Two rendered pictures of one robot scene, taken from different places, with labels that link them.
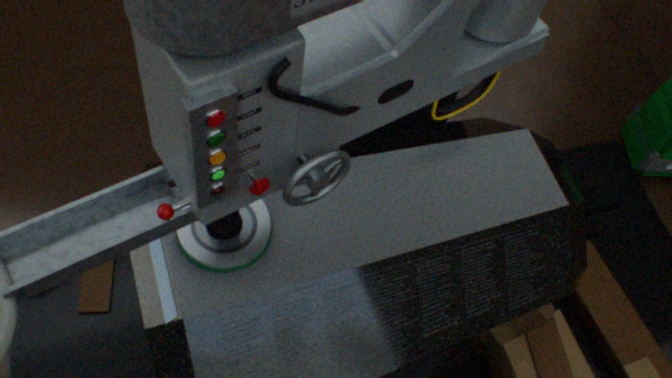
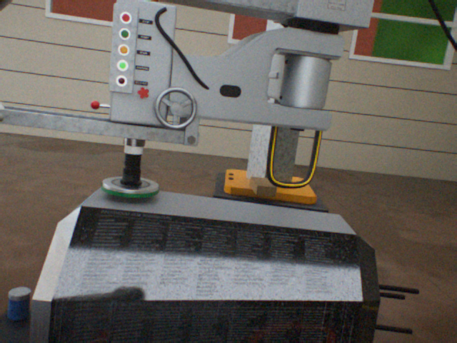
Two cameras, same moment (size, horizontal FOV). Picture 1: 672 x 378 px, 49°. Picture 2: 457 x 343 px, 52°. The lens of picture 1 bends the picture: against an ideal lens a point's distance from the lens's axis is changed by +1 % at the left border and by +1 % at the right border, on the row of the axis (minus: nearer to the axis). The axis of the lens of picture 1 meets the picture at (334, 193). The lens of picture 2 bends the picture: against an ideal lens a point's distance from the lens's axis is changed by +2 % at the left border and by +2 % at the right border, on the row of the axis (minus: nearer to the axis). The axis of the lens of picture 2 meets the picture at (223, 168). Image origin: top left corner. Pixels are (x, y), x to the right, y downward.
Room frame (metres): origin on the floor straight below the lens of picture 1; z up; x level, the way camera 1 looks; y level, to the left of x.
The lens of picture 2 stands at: (-0.62, -0.86, 1.33)
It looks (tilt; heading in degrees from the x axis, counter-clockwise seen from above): 11 degrees down; 27
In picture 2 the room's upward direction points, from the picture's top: 7 degrees clockwise
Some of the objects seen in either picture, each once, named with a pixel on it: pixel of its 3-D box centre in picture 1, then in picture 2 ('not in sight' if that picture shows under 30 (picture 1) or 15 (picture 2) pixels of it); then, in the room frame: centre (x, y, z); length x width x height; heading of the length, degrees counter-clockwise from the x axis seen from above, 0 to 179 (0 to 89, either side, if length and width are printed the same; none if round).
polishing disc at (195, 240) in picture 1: (224, 225); (131, 184); (0.77, 0.23, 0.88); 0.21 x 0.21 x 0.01
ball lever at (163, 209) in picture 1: (176, 206); (101, 106); (0.63, 0.28, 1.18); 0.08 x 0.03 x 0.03; 133
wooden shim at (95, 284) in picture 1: (97, 277); not in sight; (0.93, 0.73, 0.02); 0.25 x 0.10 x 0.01; 14
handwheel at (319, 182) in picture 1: (307, 165); (174, 107); (0.77, 0.06, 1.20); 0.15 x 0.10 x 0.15; 133
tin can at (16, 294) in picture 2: not in sight; (18, 303); (0.90, 0.96, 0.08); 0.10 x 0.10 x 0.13
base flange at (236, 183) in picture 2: not in sight; (268, 184); (1.79, 0.06, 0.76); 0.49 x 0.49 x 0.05; 27
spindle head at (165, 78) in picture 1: (258, 88); (162, 71); (0.83, 0.17, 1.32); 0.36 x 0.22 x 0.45; 133
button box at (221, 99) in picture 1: (212, 150); (123, 50); (0.64, 0.21, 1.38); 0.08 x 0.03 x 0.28; 133
